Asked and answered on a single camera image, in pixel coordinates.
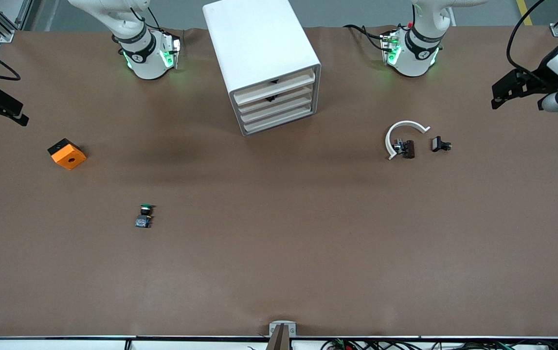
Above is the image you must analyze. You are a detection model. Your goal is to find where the white plastic drawer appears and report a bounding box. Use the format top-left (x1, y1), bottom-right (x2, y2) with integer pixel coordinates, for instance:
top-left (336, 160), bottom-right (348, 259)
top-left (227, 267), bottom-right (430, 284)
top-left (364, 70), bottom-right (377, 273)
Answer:
top-left (239, 96), bottom-right (316, 125)
top-left (233, 68), bottom-right (317, 105)
top-left (236, 86), bottom-right (317, 116)
top-left (242, 107), bottom-right (315, 136)

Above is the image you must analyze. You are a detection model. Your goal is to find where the orange button enclosure box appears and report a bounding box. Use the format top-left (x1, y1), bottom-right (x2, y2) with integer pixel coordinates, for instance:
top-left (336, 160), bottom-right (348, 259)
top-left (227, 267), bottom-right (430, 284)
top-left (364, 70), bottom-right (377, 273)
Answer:
top-left (47, 138), bottom-right (88, 171)

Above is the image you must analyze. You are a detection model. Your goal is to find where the white drawer cabinet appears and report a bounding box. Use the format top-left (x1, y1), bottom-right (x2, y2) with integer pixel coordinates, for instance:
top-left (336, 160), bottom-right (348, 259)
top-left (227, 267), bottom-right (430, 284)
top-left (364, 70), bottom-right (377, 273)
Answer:
top-left (203, 0), bottom-right (322, 137)

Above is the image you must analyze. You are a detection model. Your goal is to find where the green push button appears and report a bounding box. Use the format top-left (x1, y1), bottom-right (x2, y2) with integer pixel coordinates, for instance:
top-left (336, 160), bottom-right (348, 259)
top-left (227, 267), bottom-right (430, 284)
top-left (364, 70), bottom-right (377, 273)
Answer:
top-left (135, 203), bottom-right (155, 229)

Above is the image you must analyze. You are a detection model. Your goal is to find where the brown bar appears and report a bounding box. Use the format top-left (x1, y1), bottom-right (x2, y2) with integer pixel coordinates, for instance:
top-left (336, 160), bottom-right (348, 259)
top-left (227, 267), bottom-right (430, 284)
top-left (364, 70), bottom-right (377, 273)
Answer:
top-left (265, 324), bottom-right (292, 350)

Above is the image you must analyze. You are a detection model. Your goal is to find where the black base cable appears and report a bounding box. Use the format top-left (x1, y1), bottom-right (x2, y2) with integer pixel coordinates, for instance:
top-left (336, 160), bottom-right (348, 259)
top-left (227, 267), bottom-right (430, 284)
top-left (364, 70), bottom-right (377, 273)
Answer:
top-left (343, 23), bottom-right (387, 53)
top-left (130, 5), bottom-right (162, 31)

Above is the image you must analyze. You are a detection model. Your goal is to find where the grey mount bracket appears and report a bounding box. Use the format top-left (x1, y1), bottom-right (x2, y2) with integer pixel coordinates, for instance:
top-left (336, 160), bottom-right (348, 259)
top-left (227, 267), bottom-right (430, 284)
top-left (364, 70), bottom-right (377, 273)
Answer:
top-left (269, 320), bottom-right (297, 337)

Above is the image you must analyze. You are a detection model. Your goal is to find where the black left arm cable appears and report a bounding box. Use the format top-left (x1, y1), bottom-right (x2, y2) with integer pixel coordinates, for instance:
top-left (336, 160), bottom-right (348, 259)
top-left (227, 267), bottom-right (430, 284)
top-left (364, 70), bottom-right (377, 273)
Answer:
top-left (505, 0), bottom-right (552, 73)

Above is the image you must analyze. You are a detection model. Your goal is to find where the white curved plastic ring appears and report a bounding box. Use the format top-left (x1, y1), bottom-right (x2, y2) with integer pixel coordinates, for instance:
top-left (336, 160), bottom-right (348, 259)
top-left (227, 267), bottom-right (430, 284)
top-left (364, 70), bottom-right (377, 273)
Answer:
top-left (385, 120), bottom-right (431, 161)

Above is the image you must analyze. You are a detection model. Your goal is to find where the brown table cover mat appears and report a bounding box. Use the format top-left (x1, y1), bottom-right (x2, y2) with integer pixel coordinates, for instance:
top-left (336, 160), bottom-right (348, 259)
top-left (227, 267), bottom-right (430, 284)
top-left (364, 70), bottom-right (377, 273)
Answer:
top-left (0, 25), bottom-right (558, 338)

